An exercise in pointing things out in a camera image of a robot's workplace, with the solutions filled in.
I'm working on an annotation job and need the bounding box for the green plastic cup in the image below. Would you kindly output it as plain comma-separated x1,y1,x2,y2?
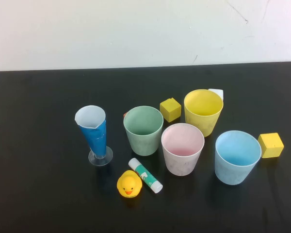
123,105,164,156

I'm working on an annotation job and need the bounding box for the yellow plastic cup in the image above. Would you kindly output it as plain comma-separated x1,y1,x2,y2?
183,89,224,138

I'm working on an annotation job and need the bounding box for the light blue plastic cup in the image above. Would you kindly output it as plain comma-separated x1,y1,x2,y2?
214,130,262,185

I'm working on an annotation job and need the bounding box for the chipped yellow cube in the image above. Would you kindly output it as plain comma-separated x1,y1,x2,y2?
160,98,182,123

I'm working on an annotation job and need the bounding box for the blue-wrapped clear measuring glass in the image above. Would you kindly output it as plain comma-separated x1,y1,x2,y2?
74,105,113,167

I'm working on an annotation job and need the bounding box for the pink plastic cup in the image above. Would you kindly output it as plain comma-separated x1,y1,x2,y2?
161,123,205,176

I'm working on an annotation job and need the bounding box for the white green glue stick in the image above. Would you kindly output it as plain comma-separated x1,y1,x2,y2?
128,158,163,194

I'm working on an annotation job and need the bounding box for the yellow rubber duck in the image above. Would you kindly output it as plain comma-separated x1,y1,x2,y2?
116,170,143,199

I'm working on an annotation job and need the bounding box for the white cube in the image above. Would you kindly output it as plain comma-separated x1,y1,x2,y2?
208,88,224,100

